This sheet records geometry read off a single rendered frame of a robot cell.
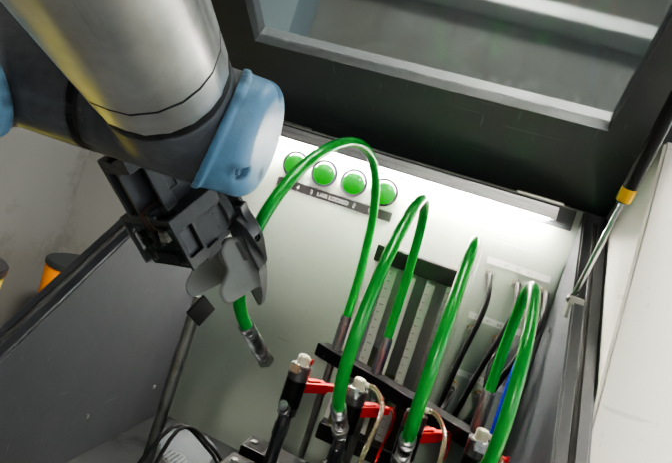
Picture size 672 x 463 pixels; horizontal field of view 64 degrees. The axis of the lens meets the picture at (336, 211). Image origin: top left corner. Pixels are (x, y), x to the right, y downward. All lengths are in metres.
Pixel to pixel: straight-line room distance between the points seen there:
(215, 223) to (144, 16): 0.31
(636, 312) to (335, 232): 0.51
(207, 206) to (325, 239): 0.54
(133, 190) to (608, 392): 0.58
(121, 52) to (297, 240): 0.82
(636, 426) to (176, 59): 0.65
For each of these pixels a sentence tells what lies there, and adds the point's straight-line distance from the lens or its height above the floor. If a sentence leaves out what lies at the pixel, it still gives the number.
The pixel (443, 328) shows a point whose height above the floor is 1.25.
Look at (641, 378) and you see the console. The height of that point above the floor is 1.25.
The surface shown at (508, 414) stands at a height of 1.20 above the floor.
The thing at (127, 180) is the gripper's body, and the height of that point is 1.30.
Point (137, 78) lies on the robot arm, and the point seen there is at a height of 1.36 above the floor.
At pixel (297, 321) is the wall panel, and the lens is 1.03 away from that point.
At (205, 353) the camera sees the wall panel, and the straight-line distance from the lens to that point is 1.12.
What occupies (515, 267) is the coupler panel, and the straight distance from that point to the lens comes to 0.97.
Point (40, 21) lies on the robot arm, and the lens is 0.22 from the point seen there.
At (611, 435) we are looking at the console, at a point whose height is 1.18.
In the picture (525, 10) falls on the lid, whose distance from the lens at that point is 0.77.
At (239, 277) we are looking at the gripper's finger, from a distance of 0.54.
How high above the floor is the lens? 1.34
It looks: 1 degrees down
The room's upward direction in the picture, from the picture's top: 18 degrees clockwise
